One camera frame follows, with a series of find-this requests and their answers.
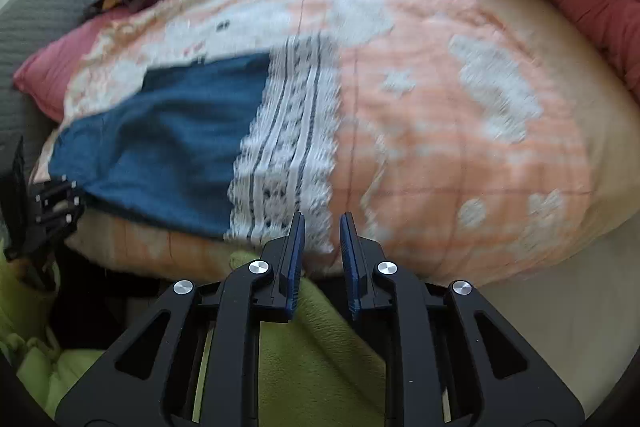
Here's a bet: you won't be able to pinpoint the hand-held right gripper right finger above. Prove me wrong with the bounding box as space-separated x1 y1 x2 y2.
340 212 586 427

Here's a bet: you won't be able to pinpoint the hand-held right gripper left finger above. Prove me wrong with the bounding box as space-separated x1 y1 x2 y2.
55 212 306 427

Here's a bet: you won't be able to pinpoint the orange and white blanket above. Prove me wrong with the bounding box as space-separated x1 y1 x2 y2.
29 0 610 289

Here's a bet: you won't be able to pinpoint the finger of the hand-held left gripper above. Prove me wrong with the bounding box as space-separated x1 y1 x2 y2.
34 176 80 208
35 201 86 242

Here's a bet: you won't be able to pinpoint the green fleece garment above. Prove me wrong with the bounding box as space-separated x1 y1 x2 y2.
0 249 387 427

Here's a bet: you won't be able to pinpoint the blue denim pants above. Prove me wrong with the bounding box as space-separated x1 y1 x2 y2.
49 34 345 254

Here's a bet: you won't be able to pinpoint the pink quilted bedsheet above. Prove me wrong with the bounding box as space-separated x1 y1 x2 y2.
12 7 128 124

